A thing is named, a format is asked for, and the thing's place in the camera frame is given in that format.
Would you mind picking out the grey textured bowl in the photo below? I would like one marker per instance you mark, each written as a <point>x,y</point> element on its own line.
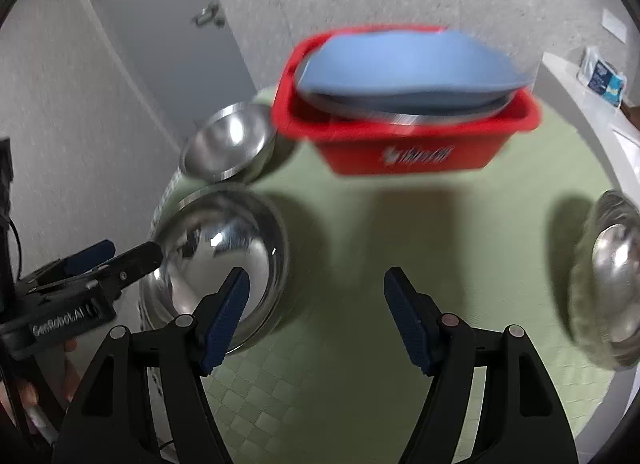
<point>582,294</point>

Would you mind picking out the black stand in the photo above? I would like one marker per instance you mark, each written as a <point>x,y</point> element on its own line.
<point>5,184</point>

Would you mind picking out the blue plate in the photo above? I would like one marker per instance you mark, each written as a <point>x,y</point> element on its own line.
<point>405,69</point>

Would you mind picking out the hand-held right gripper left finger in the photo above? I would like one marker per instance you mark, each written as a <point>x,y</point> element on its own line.
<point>227,319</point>

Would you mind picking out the green checkered mat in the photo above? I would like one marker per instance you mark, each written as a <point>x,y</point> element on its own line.
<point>350,244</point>

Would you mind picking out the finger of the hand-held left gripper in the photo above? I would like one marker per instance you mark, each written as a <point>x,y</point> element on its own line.
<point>137,260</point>
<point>92,253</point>

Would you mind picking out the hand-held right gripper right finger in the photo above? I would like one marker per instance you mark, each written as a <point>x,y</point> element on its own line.
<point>407,319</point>

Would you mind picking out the small steel bowl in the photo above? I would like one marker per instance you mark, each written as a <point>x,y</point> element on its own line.
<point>227,141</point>

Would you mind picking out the tissue pack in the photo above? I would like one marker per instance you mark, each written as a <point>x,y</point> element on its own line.
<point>600,76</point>

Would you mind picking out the large steel bowl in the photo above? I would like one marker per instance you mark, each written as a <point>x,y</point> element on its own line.
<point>225,254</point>

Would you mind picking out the grey door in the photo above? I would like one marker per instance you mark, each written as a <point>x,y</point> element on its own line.
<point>150,34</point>

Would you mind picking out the person's left hand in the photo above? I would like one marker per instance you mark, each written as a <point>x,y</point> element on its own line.
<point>70,369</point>

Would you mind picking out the red plastic basin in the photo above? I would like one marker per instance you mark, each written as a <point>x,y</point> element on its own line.
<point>415,154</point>

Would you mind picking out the white wall socket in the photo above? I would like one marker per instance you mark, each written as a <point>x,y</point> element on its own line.
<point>615,25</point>

